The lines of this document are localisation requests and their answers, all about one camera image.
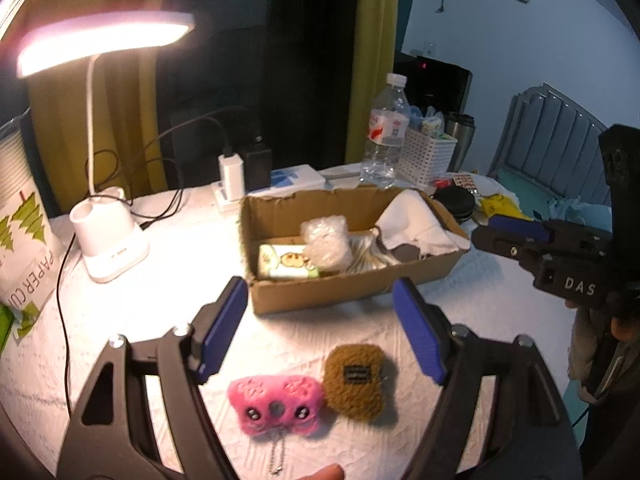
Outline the white cloth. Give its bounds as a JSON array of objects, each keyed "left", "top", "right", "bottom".
[{"left": 375, "top": 190, "right": 471, "bottom": 257}]

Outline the pink plush toy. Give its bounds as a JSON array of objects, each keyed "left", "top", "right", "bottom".
[{"left": 227, "top": 375, "right": 324, "bottom": 437}]

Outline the cotton swab bag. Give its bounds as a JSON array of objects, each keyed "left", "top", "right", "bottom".
[{"left": 346, "top": 232, "right": 400, "bottom": 274}]

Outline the brown plush toy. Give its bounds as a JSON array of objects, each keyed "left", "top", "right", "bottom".
[{"left": 322, "top": 344, "right": 385, "bottom": 424}]

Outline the bubble wrap piece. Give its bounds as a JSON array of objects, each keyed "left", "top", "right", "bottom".
[{"left": 300, "top": 216, "right": 352, "bottom": 273}]

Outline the tissue pack with cartoon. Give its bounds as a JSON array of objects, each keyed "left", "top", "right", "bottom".
[{"left": 257, "top": 244, "right": 320, "bottom": 281}]

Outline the black grey sock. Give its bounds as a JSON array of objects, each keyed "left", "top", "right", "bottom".
[{"left": 390, "top": 243, "right": 421, "bottom": 263}]

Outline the right hand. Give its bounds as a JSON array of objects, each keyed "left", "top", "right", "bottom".
[{"left": 564, "top": 299, "right": 640, "bottom": 344}]

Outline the left hand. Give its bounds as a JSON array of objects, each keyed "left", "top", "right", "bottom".
[{"left": 298, "top": 464, "right": 345, "bottom": 480}]

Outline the yellow plastic bag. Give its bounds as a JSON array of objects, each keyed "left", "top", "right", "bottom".
[{"left": 480, "top": 194, "right": 532, "bottom": 221}]

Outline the black round case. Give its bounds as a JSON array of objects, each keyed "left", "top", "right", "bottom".
[{"left": 432, "top": 184, "right": 475, "bottom": 223}]

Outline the small patterned card box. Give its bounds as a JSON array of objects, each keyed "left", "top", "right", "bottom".
[{"left": 451, "top": 174, "right": 478, "bottom": 196}]

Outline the grey padded headboard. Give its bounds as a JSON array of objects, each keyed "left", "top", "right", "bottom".
[{"left": 489, "top": 84, "right": 611, "bottom": 206}]

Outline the steel thermos cup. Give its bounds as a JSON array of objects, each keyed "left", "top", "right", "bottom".
[{"left": 445, "top": 113, "right": 475, "bottom": 172}]

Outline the white perforated basket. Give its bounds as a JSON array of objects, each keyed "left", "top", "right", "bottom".
[{"left": 397, "top": 128, "right": 457, "bottom": 188}]

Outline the plastic water bottle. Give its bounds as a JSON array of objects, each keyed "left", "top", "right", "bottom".
[{"left": 359, "top": 73, "right": 411, "bottom": 188}]

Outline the black appliance box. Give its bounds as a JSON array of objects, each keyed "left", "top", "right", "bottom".
[{"left": 393, "top": 51, "right": 473, "bottom": 115}]

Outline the white desk lamp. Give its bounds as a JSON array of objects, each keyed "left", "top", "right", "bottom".
[{"left": 14, "top": 8, "right": 198, "bottom": 285}]

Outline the paper cup package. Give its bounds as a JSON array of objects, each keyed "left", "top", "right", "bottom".
[{"left": 1, "top": 117, "right": 64, "bottom": 340}]

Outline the brown cardboard box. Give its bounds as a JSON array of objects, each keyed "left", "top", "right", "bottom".
[{"left": 240, "top": 186, "right": 471, "bottom": 315}]

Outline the black power adapter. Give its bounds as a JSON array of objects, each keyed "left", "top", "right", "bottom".
[{"left": 241, "top": 136, "right": 272, "bottom": 192}]

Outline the white charger plug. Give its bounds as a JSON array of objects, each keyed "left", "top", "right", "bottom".
[{"left": 218, "top": 154, "right": 245, "bottom": 202}]

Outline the yellow curtain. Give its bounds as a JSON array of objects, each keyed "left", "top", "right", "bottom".
[{"left": 345, "top": 0, "right": 398, "bottom": 162}]

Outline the black lamp cable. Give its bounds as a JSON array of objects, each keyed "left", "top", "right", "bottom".
[{"left": 54, "top": 114, "right": 237, "bottom": 421}]

